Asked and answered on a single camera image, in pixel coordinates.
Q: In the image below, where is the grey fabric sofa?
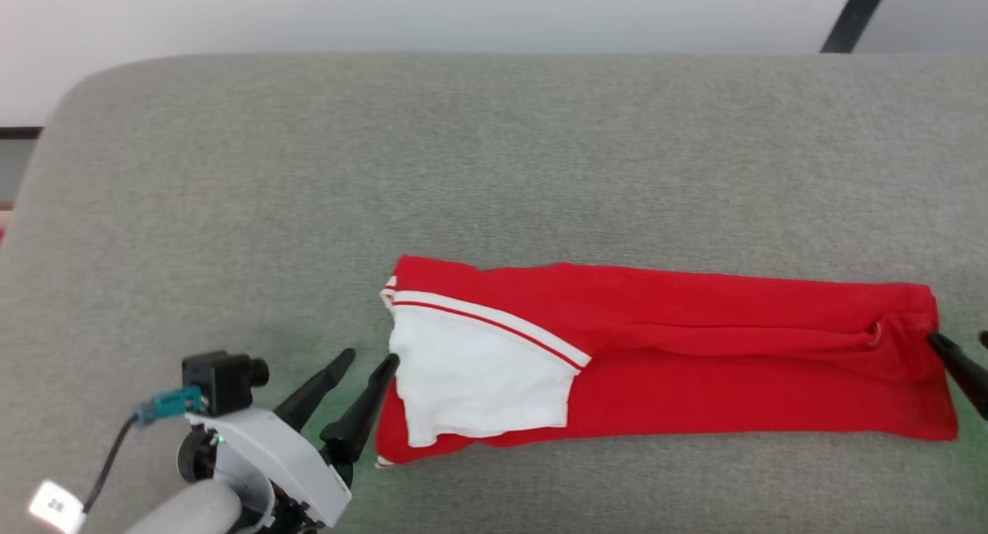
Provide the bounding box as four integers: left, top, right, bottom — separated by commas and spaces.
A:
0, 52, 988, 534

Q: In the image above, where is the red and white jersey shirt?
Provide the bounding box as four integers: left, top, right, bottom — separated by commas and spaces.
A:
375, 255, 959, 469

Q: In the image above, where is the black slanted pole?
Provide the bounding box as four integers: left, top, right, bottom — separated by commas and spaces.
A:
820, 0, 890, 54

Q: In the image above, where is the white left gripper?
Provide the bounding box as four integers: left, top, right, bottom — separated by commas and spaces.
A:
176, 348, 401, 534

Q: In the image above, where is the white cable label tag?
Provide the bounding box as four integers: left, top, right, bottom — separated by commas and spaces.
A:
29, 480, 86, 534

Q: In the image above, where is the cable with teal connector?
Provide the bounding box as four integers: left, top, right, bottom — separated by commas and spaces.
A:
81, 387, 208, 513

